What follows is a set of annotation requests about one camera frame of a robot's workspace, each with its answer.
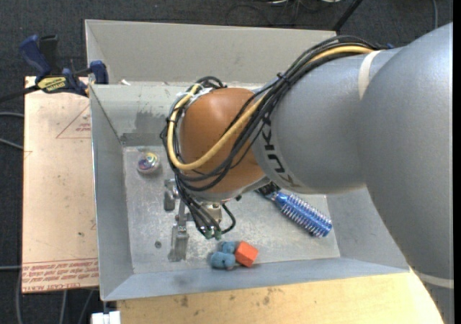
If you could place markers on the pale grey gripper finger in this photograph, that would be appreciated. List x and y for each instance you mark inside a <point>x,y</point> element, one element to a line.
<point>179,245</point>
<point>170,196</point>

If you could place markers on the clear iridescent glass ball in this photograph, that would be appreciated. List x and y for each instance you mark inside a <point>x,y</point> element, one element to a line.
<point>147,162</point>

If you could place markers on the blue-grey fuzzy toy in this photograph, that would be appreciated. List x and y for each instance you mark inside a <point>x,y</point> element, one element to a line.
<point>222,258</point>

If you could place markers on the orange block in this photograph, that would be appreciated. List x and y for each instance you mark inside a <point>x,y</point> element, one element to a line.
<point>246,254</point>

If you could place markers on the blue ribbed brush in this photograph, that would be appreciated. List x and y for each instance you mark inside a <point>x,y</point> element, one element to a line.
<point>306,214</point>

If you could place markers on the brown cardboard board, red print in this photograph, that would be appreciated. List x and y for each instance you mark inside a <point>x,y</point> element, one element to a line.
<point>57,185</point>

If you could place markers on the grey metal bin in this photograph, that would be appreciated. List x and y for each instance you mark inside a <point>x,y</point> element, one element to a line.
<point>151,63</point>

